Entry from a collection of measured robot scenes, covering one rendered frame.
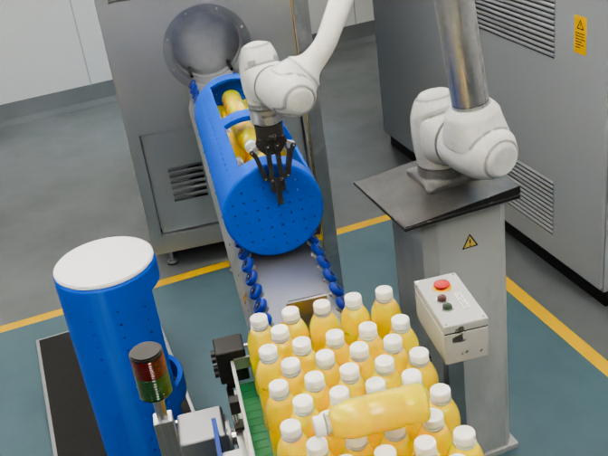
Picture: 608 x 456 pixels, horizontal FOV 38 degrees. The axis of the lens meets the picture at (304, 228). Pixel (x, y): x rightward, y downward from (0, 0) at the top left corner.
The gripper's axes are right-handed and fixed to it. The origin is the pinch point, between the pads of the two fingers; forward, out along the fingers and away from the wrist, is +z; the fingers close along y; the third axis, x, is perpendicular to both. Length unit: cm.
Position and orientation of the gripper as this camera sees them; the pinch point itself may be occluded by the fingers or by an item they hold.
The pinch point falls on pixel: (279, 190)
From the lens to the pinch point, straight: 238.8
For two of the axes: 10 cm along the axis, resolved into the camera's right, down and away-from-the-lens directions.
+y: 9.7, -2.0, 1.2
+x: -2.0, -4.4, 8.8
